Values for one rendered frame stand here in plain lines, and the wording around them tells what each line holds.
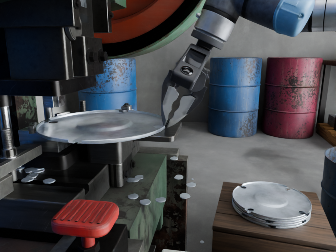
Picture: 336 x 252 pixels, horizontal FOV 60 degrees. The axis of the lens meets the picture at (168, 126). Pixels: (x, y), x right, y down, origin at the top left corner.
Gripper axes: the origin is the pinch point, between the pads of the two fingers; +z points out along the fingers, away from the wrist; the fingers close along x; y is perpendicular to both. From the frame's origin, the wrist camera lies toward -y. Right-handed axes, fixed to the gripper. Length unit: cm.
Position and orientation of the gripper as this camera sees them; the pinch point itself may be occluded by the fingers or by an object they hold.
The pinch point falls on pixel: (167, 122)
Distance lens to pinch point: 64.3
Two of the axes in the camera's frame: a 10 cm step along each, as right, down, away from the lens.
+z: -4.2, 8.7, 2.7
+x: -9.0, -4.3, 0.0
